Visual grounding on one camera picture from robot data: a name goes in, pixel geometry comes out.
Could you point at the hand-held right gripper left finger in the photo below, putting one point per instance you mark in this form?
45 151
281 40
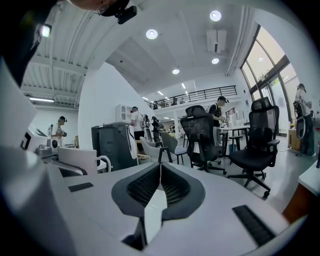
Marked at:
100 200

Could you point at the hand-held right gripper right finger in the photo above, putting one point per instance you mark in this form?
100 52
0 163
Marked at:
220 200

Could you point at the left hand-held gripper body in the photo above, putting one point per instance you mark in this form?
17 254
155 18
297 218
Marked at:
15 112

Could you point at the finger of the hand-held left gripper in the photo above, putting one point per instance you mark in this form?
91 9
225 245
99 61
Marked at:
56 162

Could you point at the tube ceiling light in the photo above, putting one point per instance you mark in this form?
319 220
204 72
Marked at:
41 99

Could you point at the large black machine white panel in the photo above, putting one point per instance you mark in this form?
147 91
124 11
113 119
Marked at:
112 145

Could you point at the black office chair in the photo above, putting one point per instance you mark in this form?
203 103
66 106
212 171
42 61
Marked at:
200 135
260 140

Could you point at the light grey chair black legs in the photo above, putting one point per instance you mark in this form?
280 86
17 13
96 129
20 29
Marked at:
150 147

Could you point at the white desk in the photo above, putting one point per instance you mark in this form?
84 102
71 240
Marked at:
235 128

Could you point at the dark grey chair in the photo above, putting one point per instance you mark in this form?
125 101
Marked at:
171 143

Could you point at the person's black clothing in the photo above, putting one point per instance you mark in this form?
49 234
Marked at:
15 37

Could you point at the white arched cabinet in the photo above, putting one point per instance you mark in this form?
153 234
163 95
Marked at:
122 113

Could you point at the lit chest device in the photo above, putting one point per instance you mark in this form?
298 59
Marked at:
45 31

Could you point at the cardboard box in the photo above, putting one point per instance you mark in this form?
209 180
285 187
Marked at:
294 140

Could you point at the black mezzanine railing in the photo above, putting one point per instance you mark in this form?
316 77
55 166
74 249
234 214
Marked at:
195 96

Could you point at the person's face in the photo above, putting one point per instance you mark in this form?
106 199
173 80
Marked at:
87 4

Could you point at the large glass window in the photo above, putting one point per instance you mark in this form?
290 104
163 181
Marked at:
265 75

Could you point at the eyeglasses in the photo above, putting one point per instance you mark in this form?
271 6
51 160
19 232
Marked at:
102 9

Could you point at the round ceiling light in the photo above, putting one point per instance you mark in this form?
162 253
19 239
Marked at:
215 15
151 34
175 71
215 60

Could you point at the white ceiling air conditioner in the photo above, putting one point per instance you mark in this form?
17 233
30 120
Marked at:
216 40

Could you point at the black head camera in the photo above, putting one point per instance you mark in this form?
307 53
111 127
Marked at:
126 14

